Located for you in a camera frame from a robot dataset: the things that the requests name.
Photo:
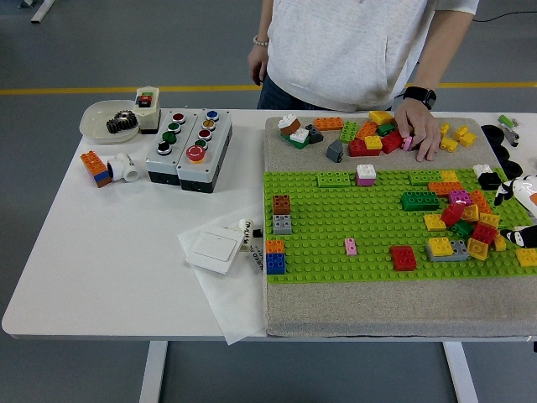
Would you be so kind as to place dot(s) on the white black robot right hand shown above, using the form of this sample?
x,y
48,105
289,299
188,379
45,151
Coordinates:
x,y
524,189

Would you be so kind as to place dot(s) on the person's right hand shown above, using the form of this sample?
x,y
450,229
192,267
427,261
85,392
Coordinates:
x,y
257,65

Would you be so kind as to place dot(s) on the person's left hand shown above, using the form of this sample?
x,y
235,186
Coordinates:
x,y
417,126

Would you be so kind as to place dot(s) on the small pink toy brick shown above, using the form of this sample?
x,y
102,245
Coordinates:
x,y
350,247
407,143

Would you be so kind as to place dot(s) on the green toy baseplate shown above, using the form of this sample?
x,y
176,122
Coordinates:
x,y
335,218

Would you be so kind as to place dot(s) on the person's left forearm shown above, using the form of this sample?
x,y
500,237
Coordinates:
x,y
440,50

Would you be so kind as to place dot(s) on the person's right forearm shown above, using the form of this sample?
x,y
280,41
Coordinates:
x,y
265,21

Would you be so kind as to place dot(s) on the yellow toy brick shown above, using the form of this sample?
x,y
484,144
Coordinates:
x,y
372,142
477,248
460,131
488,220
499,243
434,222
439,246
467,139
449,176
528,257
381,116
449,144
470,213
444,129

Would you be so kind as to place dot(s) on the long red toy brick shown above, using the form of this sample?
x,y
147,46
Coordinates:
x,y
390,143

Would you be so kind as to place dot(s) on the small dark green brick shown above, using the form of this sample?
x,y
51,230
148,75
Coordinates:
x,y
384,129
461,228

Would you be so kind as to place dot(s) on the black toy brick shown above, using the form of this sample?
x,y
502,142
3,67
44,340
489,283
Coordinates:
x,y
490,181

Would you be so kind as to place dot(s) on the white toy brick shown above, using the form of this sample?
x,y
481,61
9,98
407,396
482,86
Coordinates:
x,y
482,169

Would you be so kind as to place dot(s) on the flat lime green brick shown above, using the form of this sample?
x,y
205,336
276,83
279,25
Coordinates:
x,y
421,177
333,179

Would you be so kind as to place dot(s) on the magenta toy brick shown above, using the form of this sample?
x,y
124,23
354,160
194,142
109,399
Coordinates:
x,y
459,196

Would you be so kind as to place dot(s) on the long orange toy brick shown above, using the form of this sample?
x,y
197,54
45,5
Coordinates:
x,y
328,123
440,187

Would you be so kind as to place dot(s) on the lime green toy brick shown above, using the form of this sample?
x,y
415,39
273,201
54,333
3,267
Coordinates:
x,y
348,131

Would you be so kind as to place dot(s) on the brown brick white top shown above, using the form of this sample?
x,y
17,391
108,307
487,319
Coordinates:
x,y
291,126

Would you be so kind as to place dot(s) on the white and pink brick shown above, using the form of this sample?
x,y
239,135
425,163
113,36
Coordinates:
x,y
366,176

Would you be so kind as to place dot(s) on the long dark green brick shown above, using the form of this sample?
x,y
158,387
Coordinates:
x,y
419,200

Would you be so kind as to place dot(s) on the white and green brick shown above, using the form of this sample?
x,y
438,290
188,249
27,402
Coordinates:
x,y
298,136

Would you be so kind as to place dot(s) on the long grey toy brick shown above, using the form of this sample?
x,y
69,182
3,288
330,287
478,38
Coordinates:
x,y
459,250

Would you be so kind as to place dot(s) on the dark grey slope brick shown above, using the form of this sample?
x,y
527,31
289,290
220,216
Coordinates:
x,y
315,135

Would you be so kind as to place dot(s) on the brown toy brick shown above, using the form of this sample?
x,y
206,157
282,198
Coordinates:
x,y
281,205

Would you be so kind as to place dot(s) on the orange blue brown brick stack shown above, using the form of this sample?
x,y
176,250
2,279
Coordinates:
x,y
94,165

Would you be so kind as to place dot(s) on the blue toy brick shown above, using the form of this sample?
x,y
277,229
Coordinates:
x,y
275,263

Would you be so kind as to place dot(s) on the black wrist watch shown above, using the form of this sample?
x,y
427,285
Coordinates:
x,y
421,95

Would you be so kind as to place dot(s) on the person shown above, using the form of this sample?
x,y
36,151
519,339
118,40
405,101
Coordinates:
x,y
335,50

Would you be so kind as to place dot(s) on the grey emergency-stop control box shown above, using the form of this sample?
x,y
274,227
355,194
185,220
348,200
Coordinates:
x,y
210,165

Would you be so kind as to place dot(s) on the grey four-button control box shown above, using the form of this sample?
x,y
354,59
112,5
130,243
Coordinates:
x,y
157,164

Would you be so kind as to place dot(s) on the black metal gear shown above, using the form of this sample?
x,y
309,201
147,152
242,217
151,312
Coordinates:
x,y
121,122

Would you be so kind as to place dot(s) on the white labelled tube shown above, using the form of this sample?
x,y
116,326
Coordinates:
x,y
245,228

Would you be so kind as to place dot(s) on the white pipe tee fitting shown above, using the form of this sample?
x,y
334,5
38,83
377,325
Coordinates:
x,y
123,165

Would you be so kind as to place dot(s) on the white shallow bowl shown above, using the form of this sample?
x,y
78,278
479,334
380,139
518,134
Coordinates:
x,y
94,121

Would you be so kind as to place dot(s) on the grey-brown mat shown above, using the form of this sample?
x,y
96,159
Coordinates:
x,y
377,306

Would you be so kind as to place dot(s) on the white table leg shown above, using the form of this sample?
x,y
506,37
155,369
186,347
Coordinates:
x,y
153,369
461,373

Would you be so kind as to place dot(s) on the white table foot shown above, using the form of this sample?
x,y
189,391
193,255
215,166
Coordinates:
x,y
40,10

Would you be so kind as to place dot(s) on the translucent paper sheet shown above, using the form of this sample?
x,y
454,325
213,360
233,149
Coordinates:
x,y
235,302

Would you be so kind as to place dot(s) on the cream two-button switch box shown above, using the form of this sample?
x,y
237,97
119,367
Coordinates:
x,y
147,117

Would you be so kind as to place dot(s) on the white wall switch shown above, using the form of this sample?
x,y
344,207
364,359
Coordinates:
x,y
214,249

